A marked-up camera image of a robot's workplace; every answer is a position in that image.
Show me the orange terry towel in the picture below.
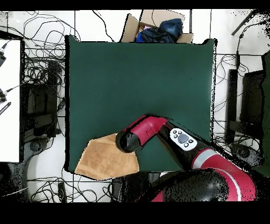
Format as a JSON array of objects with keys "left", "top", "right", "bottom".
[{"left": 74, "top": 133, "right": 140, "bottom": 181}]

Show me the dark green table cloth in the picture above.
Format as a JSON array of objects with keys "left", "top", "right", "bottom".
[{"left": 65, "top": 34, "right": 216, "bottom": 173}]

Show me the dark navy garment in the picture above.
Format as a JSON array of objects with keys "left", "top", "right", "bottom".
[{"left": 136, "top": 27, "right": 176, "bottom": 43}]

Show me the brown cardboard box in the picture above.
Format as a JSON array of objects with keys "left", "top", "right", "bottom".
[{"left": 120, "top": 9, "right": 194, "bottom": 44}]

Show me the blue denim garment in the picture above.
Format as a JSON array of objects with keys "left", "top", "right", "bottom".
[{"left": 158, "top": 18, "right": 184, "bottom": 38}]

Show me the black equipment stand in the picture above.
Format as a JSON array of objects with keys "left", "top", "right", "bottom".
[{"left": 22, "top": 60, "right": 59, "bottom": 139}]

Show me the grey round base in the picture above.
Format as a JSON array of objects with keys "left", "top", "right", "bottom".
[{"left": 22, "top": 136, "right": 53, "bottom": 165}]

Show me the black power strip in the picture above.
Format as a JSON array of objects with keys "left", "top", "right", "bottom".
[{"left": 57, "top": 182, "right": 68, "bottom": 203}]

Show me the black wheeled base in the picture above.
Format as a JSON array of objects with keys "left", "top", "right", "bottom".
[{"left": 229, "top": 143, "right": 264, "bottom": 170}]

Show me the black monitor stand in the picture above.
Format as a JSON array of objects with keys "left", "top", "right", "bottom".
[{"left": 225, "top": 68, "right": 266, "bottom": 144}]

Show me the white side table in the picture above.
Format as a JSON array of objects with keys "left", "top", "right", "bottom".
[{"left": 0, "top": 39, "right": 22, "bottom": 163}]

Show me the black slotted strip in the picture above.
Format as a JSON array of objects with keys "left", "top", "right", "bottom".
[{"left": 0, "top": 101, "right": 12, "bottom": 116}]

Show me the small black device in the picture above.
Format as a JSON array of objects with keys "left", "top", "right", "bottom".
[{"left": 0, "top": 88, "right": 8, "bottom": 104}]

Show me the black slanted bar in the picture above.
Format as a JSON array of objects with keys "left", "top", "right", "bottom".
[{"left": 230, "top": 9, "right": 258, "bottom": 36}]

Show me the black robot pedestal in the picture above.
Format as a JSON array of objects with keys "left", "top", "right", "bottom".
[{"left": 109, "top": 172, "right": 161, "bottom": 202}]

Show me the long black cable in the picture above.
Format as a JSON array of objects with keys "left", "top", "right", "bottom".
[{"left": 92, "top": 10, "right": 115, "bottom": 42}]

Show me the black cable tangle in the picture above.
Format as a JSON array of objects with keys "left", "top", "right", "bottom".
[{"left": 0, "top": 10, "right": 82, "bottom": 85}]

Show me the black cable with plug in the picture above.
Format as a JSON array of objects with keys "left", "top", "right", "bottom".
[{"left": 235, "top": 20, "right": 270, "bottom": 69}]

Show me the black camera with cable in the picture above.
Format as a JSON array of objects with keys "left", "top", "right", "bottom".
[{"left": 0, "top": 49, "right": 7, "bottom": 68}]

